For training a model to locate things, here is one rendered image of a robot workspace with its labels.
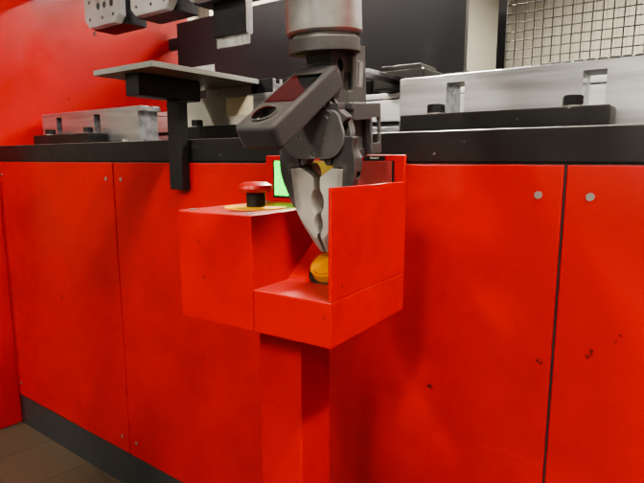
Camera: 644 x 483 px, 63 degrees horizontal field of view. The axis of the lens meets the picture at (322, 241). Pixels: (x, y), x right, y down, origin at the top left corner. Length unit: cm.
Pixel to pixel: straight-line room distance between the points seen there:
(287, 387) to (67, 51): 157
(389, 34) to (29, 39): 109
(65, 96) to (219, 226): 145
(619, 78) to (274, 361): 59
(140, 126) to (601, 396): 116
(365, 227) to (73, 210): 106
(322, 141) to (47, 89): 149
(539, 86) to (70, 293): 123
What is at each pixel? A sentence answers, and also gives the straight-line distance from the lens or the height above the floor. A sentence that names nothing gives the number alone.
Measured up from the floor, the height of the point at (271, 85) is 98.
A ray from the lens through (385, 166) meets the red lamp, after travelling 61.
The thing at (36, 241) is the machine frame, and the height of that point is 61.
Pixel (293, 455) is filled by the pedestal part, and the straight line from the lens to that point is 64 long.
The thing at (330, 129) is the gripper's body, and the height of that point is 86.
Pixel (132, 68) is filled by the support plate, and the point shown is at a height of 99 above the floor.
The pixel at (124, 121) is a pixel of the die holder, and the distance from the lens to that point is 149.
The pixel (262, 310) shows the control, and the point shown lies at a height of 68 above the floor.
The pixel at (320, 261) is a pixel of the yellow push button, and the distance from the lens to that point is 56.
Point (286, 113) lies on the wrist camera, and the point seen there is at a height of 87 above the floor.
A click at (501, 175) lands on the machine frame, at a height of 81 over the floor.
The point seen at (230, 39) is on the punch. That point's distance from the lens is 124.
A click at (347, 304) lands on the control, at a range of 51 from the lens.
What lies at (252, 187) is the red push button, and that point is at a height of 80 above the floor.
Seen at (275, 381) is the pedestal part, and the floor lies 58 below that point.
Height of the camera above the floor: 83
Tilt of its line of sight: 9 degrees down
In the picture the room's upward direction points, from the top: straight up
